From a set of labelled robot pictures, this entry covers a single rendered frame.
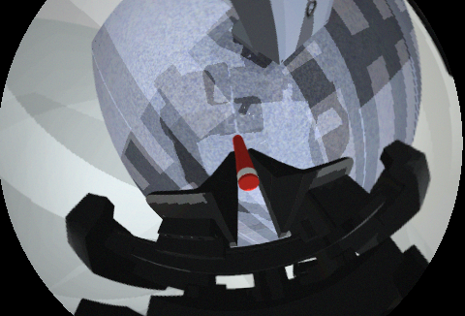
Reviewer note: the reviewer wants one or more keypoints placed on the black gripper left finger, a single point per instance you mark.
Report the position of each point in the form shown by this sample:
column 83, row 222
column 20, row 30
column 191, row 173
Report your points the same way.
column 217, row 198

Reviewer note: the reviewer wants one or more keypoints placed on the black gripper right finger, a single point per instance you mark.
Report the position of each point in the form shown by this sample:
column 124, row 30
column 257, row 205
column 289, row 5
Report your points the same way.
column 284, row 186

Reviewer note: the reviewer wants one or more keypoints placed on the red peg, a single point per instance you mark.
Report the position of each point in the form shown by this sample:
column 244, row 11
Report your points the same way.
column 246, row 175

